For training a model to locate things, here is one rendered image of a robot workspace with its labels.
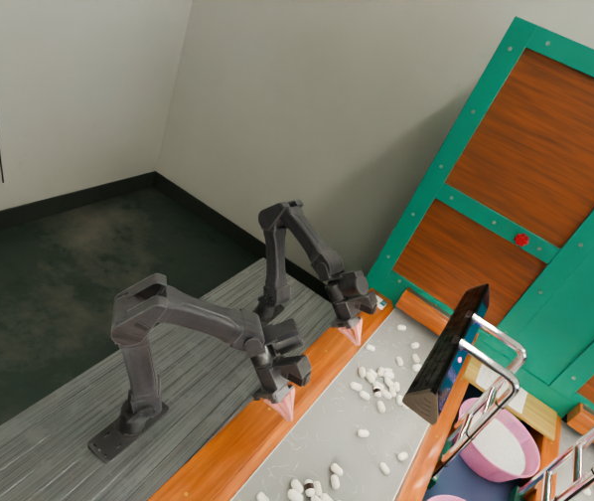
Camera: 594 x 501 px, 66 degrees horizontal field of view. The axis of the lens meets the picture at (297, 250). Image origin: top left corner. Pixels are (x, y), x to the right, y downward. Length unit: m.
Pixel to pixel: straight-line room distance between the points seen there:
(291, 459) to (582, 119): 1.24
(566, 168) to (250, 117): 1.85
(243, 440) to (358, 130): 1.82
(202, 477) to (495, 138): 1.27
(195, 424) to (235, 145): 2.03
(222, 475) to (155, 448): 0.20
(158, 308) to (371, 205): 1.89
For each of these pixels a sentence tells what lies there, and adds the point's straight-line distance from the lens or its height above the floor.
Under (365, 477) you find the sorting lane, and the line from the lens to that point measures 1.29.
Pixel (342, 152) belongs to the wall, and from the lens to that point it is 2.61.
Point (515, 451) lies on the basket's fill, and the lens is 1.69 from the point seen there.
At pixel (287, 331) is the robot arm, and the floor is 1.05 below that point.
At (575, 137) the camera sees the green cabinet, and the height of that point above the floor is 1.57.
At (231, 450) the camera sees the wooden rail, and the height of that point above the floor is 0.77.
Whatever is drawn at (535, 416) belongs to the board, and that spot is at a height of 0.78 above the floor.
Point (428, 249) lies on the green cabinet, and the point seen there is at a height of 1.03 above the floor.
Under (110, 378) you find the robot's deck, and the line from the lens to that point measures 1.33.
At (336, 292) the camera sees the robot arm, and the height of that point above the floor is 0.98.
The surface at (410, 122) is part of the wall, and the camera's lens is 2.47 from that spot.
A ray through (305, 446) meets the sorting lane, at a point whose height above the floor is 0.74.
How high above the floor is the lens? 1.72
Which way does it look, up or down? 31 degrees down
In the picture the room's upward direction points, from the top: 24 degrees clockwise
